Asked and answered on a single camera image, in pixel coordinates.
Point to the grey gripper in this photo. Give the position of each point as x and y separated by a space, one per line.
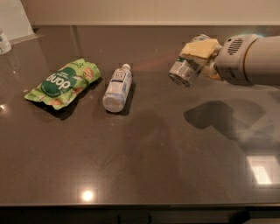
232 61

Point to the white green 7up can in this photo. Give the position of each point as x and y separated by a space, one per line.
185 71

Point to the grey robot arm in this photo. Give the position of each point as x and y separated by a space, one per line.
262 63

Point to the white plastic water bottle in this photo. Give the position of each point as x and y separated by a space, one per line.
118 89

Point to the green dang snack bag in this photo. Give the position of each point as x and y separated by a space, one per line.
62 87

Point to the white container at left edge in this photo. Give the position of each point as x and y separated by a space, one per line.
5 45

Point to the white board leaning on wall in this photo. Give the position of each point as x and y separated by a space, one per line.
15 23

